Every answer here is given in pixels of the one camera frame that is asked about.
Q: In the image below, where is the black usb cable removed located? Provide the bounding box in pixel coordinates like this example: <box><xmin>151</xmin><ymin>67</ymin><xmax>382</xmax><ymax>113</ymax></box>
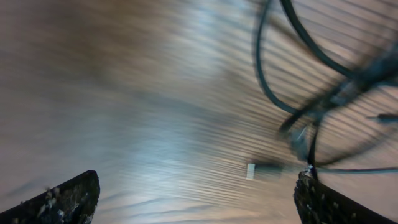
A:
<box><xmin>246</xmin><ymin>124</ymin><xmax>397</xmax><ymax>180</ymax></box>

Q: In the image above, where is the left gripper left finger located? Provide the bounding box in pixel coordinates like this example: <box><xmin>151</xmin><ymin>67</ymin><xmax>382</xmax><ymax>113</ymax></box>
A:
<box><xmin>1</xmin><ymin>170</ymin><xmax>100</xmax><ymax>224</ymax></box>

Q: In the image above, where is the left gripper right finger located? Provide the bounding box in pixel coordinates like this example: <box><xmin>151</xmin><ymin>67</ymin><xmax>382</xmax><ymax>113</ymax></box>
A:
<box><xmin>294</xmin><ymin>171</ymin><xmax>397</xmax><ymax>224</ymax></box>

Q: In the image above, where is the black usb cable bundle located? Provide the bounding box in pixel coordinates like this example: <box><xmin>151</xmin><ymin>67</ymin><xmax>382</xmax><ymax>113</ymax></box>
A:
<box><xmin>253</xmin><ymin>0</ymin><xmax>398</xmax><ymax>131</ymax></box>

